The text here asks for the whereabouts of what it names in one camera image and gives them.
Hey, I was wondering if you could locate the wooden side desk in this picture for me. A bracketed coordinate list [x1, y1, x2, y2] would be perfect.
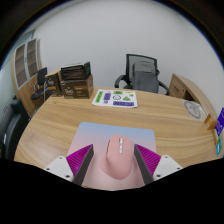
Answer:
[168, 73, 218, 116]

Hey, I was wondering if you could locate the black mesh office chair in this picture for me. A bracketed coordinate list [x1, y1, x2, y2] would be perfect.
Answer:
[114, 53, 170, 96]

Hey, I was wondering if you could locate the black padded armchair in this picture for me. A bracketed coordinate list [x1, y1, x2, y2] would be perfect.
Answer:
[0, 94, 31, 161]

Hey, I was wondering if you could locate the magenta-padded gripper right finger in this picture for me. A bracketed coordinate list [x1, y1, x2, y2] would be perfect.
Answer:
[133, 143, 184, 185]

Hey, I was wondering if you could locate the purple standing pouch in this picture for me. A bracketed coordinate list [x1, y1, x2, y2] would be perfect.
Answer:
[214, 107, 224, 137]

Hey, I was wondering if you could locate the wooden shelf cabinet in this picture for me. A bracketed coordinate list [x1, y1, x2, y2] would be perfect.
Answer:
[11, 38, 46, 118]

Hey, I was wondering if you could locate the orange-brown cardboard box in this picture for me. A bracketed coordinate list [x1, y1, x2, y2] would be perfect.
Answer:
[203, 113, 219, 131]

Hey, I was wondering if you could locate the black cardboard box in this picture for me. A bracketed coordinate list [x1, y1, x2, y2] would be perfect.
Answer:
[60, 61, 92, 81]

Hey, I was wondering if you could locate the pink and blue mouse pad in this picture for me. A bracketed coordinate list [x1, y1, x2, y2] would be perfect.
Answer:
[66, 121, 158, 192]

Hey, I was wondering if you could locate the small black chair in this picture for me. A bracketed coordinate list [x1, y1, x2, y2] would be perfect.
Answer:
[30, 66, 48, 101]

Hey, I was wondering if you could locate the white sticker sheet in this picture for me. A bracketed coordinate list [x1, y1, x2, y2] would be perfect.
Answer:
[91, 88, 138, 109]

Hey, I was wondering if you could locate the pink computer mouse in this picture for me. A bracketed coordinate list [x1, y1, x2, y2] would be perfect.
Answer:
[100, 134, 135, 181]

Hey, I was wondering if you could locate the small yellow box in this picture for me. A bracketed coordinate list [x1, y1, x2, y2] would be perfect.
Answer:
[212, 128, 221, 144]

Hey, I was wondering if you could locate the wide brown cardboard box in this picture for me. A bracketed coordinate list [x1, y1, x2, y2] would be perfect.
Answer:
[60, 74, 94, 100]

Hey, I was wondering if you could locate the tall brown cardboard box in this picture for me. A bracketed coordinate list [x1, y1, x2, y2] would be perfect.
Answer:
[44, 69, 64, 98]

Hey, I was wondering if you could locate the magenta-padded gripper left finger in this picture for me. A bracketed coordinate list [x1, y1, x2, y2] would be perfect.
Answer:
[43, 143, 95, 186]

